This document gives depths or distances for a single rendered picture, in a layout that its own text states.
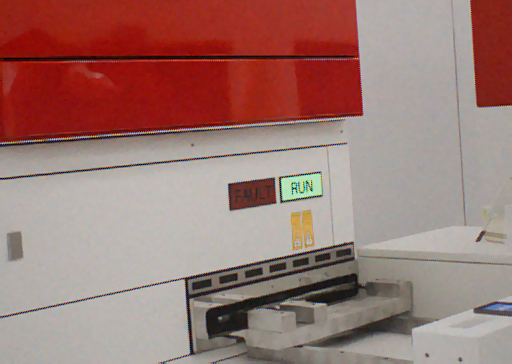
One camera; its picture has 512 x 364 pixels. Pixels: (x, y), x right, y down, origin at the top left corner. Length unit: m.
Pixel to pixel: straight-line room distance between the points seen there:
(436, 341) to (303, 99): 0.71
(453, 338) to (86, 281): 0.60
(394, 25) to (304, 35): 2.84
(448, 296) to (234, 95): 0.55
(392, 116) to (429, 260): 2.72
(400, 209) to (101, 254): 3.16
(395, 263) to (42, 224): 0.74
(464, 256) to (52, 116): 0.81
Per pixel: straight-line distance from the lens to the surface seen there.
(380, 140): 4.53
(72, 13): 1.51
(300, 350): 1.69
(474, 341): 1.22
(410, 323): 1.88
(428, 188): 4.83
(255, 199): 1.80
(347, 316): 1.80
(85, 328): 1.58
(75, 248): 1.56
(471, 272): 1.87
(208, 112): 1.67
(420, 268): 1.93
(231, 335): 1.77
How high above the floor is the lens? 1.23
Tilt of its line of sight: 3 degrees down
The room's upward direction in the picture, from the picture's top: 4 degrees counter-clockwise
